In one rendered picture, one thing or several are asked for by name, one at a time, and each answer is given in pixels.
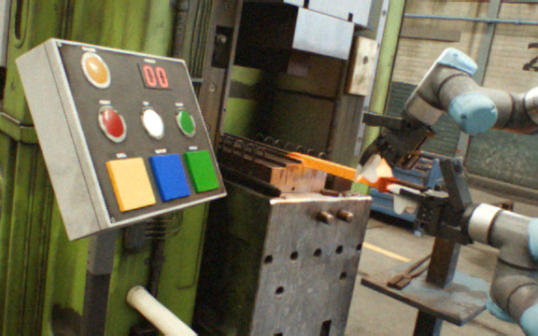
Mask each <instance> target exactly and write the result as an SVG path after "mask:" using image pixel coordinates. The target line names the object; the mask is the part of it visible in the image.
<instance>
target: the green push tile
mask: <svg viewBox="0 0 538 336"><path fill-rule="evenodd" d="M183 156H184V159H185V162H186V165H187V168H188V171H189V174H190V176H191V181H192V184H193V187H194V190H195V193H196V194H199V193H203V192H207V191H210V190H214V189H217V188H218V187H219V183H218V180H217V178H216V175H215V173H214V170H213V163H212V160H211V158H210V155H209V152H208V150H202V151H193V152H186V153H183Z"/></svg>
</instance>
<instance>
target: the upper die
mask: <svg viewBox="0 0 538 336"><path fill-rule="evenodd" d="M354 24H355V23H353V22H349V21H343V20H340V19H337V18H334V17H331V16H328V15H325V14H322V13H319V12H316V11H313V10H309V9H306V8H303V7H242V11H241V18H240V24H239V30H238V36H237V42H236V45H242V46H251V47H258V48H267V49H283V50H291V51H294V52H299V53H303V54H307V55H310V56H313V57H321V58H329V59H336V60H345V61H347V59H348V54H349V49H350V44H351V38H352V35H353V30H354Z"/></svg>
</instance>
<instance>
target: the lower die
mask: <svg viewBox="0 0 538 336"><path fill-rule="evenodd" d="M239 137H242V138H245V139H247V140H251V139H248V138H246V137H243V136H239ZM251 141H253V142H256V143H259V144H262V145H265V146H268V145H266V144H263V143H260V142H257V141H254V140H251ZM231 144H232V141H231V139H226V140H225V142H224V146H223V152H222V158H221V161H222V165H224V166H227V167H228V165H229V162H230V157H231V150H232V147H231ZM241 147H242V145H241V143H240V142H237V143H236V144H235V145H234V154H233V160H232V168H233V169H234V170H236V171H238V169H239V168H240V162H241V157H242V151H241ZM268 147H271V146H268ZM262 148H264V150H265V157H264V159H262V150H260V149H259V150H257V151H256V153H255V159H254V164H253V170H252V173H253V176H254V177H256V178H259V179H260V180H263V181H265V182H268V183H270V184H273V185H275V186H278V187H279V188H280V189H281V193H293V192H320V189H324V186H325V181H326V175H327V173H325V172H322V171H320V170H317V169H313V168H310V167H307V166H304V161H302V160H299V159H296V158H294V157H292V156H289V155H286V154H283V153H280V152H277V151H273V150H271V149H268V148H265V147H262ZM273 148H276V149H279V150H282V151H285V152H288V151H286V150H283V149H280V148H277V147H273ZM220 149H221V136H220V137H219V146H218V153H217V159H216V163H218V161H219V154H220ZM288 153H289V152H288ZM251 165H252V147H251V146H248V147H246V149H245V155H244V161H243V167H242V169H243V172H242V173H243V174H245V175H249V174H250V172H251ZM293 187H294V190H292V188H293Z"/></svg>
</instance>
